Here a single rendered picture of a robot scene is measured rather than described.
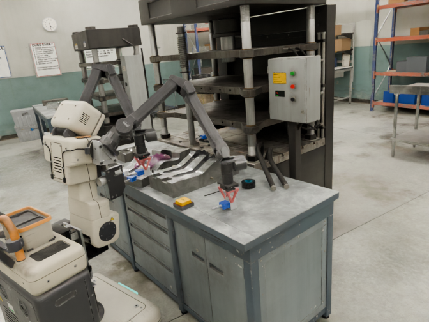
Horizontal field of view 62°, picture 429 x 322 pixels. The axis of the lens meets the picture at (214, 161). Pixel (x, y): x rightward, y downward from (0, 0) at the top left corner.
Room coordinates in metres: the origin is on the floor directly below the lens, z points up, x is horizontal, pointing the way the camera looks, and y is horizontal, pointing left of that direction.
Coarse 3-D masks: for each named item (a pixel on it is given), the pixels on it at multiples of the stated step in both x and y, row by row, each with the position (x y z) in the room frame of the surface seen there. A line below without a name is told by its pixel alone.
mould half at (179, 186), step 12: (204, 156) 2.11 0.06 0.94; (168, 168) 2.08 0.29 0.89; (192, 168) 2.03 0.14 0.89; (204, 168) 1.97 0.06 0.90; (216, 168) 2.00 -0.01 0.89; (156, 180) 1.93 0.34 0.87; (180, 180) 1.84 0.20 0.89; (192, 180) 1.89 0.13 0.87; (204, 180) 1.94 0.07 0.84; (216, 180) 1.99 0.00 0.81; (168, 192) 1.84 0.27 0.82; (180, 192) 1.83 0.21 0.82
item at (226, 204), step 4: (232, 196) 1.64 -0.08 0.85; (224, 200) 1.63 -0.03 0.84; (228, 200) 1.61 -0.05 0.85; (220, 204) 1.60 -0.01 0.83; (224, 204) 1.58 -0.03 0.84; (228, 204) 1.59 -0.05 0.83; (232, 204) 1.60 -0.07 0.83; (236, 204) 1.61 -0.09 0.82; (212, 208) 1.57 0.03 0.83; (216, 208) 1.58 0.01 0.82; (224, 208) 1.58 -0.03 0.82; (232, 208) 1.60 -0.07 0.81
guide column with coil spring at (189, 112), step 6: (180, 30) 2.97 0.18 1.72; (180, 36) 2.97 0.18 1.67; (180, 42) 2.97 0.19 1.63; (180, 48) 2.97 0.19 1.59; (186, 54) 2.99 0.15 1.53; (186, 60) 2.98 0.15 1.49; (186, 78) 2.97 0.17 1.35; (186, 108) 2.97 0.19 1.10; (186, 114) 2.98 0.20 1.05; (192, 114) 2.98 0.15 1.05; (192, 120) 2.97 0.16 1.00; (192, 126) 2.97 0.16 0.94; (192, 132) 2.97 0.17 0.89; (192, 138) 2.97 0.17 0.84; (192, 144) 2.97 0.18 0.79
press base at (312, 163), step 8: (312, 152) 2.71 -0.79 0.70; (320, 152) 2.78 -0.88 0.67; (288, 160) 2.52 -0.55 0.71; (304, 160) 2.64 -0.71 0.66; (312, 160) 2.71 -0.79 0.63; (320, 160) 2.78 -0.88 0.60; (272, 168) 2.41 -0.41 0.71; (280, 168) 2.47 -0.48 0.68; (288, 168) 2.52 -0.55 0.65; (304, 168) 2.64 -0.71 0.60; (312, 168) 2.71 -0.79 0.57; (320, 168) 2.78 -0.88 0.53; (288, 176) 2.52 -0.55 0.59; (304, 176) 2.64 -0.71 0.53; (312, 176) 2.71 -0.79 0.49; (320, 176) 2.78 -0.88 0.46; (320, 184) 2.78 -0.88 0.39
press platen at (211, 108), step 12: (204, 108) 3.29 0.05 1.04; (216, 108) 3.23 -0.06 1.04; (228, 108) 3.17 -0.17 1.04; (240, 108) 3.11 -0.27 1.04; (264, 108) 3.01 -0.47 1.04; (216, 120) 2.75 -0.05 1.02; (228, 120) 2.64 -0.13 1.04; (240, 120) 2.59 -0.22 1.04; (264, 120) 2.52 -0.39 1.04; (276, 120) 2.60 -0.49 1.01; (252, 132) 2.34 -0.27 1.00
